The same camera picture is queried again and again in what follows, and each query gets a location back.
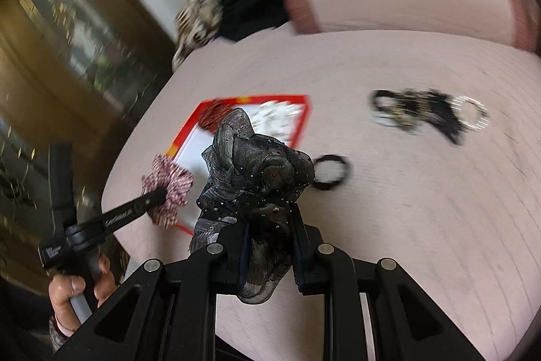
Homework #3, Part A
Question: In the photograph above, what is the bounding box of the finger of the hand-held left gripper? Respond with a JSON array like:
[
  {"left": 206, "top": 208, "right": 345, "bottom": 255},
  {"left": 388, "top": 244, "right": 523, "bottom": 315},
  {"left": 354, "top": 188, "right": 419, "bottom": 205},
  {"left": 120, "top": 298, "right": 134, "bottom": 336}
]
[{"left": 101, "top": 187, "right": 167, "bottom": 237}]

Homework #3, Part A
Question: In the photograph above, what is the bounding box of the pink plaid scrunchie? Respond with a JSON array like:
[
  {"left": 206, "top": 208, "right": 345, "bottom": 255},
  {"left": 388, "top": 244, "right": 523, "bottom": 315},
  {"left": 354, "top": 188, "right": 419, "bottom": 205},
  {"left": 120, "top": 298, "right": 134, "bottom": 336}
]
[{"left": 141, "top": 154, "right": 195, "bottom": 227}]

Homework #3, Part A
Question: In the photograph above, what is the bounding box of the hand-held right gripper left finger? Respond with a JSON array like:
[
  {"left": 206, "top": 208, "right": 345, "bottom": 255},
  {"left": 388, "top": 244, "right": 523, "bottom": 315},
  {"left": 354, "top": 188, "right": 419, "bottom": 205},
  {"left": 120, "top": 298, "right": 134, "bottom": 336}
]
[{"left": 51, "top": 223, "right": 254, "bottom": 361}]

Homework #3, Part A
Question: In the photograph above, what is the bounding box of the red tray with white inside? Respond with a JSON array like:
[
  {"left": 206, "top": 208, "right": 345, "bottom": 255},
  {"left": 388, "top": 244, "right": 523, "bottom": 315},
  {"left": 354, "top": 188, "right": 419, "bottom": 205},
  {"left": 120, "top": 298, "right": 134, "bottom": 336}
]
[{"left": 167, "top": 94, "right": 311, "bottom": 237}]

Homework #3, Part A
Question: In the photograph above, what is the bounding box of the wooden door with glass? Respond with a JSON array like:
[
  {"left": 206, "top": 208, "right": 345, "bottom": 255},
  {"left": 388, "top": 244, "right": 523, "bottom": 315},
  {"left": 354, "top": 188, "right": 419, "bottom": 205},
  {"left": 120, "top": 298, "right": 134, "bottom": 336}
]
[{"left": 0, "top": 0, "right": 178, "bottom": 302}]

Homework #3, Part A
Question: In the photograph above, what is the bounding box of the white printed scrunchie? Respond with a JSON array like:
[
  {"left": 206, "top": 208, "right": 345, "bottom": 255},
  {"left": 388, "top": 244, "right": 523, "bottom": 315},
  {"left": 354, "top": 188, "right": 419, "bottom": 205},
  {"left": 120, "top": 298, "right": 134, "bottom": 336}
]
[{"left": 249, "top": 101, "right": 303, "bottom": 144}]

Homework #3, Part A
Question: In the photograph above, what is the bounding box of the black hair claw clip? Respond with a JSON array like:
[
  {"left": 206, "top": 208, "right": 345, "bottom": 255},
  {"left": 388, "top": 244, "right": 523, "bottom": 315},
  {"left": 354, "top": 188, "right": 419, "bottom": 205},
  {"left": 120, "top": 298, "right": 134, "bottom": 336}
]
[{"left": 423, "top": 89, "right": 465, "bottom": 146}]

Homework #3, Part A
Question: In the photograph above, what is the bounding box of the pink quilted bed cover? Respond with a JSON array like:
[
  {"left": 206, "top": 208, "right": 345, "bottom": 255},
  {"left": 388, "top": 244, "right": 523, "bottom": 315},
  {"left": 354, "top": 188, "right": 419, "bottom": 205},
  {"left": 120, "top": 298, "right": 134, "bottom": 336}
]
[{"left": 101, "top": 29, "right": 541, "bottom": 361}]

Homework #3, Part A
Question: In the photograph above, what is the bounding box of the leaf print blanket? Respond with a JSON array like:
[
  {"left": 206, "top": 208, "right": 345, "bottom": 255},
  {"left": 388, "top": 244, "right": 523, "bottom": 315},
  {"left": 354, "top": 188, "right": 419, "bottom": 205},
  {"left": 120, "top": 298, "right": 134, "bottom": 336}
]
[{"left": 172, "top": 0, "right": 225, "bottom": 70}]

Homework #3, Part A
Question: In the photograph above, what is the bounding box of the black sheer scrunchie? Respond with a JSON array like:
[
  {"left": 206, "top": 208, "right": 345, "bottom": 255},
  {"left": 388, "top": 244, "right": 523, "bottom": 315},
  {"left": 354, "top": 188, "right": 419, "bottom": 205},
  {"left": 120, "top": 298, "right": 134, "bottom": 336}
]
[{"left": 189, "top": 107, "right": 317, "bottom": 306}]

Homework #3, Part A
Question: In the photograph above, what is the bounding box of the person's left hand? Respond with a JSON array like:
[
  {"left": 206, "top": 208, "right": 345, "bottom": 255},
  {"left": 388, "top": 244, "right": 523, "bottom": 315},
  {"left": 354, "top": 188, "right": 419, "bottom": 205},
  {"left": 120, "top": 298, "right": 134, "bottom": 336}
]
[{"left": 48, "top": 254, "right": 117, "bottom": 337}]

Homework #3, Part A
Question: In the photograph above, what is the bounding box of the black and white hair ring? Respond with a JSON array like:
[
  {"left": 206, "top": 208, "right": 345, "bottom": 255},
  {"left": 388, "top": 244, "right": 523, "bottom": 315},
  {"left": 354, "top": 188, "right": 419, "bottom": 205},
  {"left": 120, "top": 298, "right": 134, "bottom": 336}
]
[{"left": 370, "top": 89, "right": 402, "bottom": 127}]

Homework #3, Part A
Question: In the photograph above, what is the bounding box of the pale bead bracelet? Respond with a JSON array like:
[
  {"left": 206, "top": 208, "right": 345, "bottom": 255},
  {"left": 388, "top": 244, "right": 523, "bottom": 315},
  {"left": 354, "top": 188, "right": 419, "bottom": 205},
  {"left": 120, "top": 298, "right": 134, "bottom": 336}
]
[{"left": 451, "top": 96, "right": 489, "bottom": 132}]

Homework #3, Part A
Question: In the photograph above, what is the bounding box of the black hair tie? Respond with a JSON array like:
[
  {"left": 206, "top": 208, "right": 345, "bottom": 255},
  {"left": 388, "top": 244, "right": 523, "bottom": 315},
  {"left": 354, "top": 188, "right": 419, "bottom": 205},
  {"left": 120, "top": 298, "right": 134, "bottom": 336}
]
[{"left": 312, "top": 155, "right": 351, "bottom": 190}]

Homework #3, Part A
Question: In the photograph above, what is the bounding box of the leopard print hair tie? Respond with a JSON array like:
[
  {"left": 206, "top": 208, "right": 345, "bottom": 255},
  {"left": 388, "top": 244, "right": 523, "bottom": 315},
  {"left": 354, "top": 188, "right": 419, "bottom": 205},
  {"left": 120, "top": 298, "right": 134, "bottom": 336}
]
[{"left": 391, "top": 90, "right": 429, "bottom": 133}]

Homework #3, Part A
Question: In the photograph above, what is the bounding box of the person's left forearm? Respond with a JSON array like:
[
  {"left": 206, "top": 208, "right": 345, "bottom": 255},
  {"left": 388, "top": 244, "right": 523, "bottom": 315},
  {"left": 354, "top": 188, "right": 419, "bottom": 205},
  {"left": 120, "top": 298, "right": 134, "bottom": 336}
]
[{"left": 48, "top": 314, "right": 74, "bottom": 351}]

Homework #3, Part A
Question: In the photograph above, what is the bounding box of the pink bolster cushion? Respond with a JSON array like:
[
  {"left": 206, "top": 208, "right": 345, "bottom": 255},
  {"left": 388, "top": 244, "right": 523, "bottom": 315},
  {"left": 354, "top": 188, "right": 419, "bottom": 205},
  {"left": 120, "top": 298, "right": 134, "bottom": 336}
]
[{"left": 282, "top": 0, "right": 535, "bottom": 49}]

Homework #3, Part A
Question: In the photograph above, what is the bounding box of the red polka dot scrunchie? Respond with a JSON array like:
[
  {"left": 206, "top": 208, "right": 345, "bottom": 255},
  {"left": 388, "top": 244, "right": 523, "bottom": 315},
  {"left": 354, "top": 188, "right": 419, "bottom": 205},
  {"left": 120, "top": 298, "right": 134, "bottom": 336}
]
[{"left": 198, "top": 99, "right": 231, "bottom": 131}]

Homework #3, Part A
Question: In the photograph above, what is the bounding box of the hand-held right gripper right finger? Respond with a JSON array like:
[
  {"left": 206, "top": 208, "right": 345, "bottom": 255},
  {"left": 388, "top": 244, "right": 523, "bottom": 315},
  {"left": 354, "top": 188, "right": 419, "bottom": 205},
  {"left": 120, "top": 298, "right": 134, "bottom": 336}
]
[{"left": 289, "top": 204, "right": 487, "bottom": 361}]

